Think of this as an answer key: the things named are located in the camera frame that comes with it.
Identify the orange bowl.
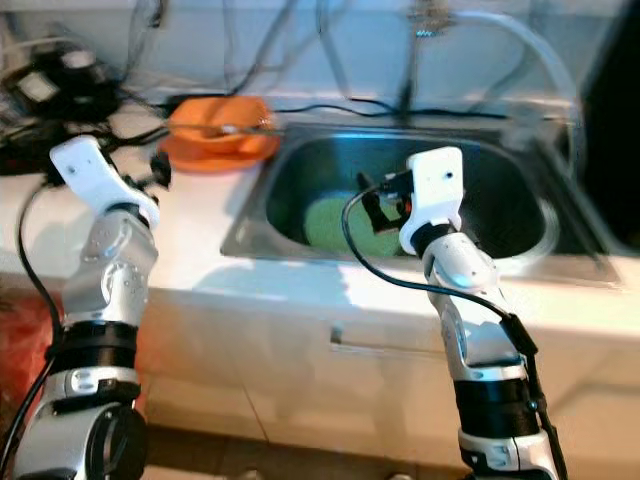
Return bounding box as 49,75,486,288
168,95,273,159

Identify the white kitchen cabinet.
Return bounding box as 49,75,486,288
0,270,640,479

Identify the green plate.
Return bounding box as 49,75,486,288
303,195,401,259

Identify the orange plate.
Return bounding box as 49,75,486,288
160,130,283,173

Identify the stainless steel sink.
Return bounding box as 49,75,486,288
220,122,623,279

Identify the chrome faucet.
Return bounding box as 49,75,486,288
395,0,461,121

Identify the black power strip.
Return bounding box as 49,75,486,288
0,125,83,178

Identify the black labelled box device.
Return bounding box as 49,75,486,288
10,45,121,121

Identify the red plastic bag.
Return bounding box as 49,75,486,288
0,295,61,441

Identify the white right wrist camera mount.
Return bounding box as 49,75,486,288
398,147,464,256

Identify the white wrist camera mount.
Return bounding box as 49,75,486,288
50,135,161,226
398,147,464,256

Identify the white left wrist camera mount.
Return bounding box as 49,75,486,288
50,135,161,226

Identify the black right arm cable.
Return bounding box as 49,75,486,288
340,185,566,480

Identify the black power cable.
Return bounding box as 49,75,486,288
275,98,511,119

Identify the metal drawer handle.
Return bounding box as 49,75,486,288
328,325,461,361

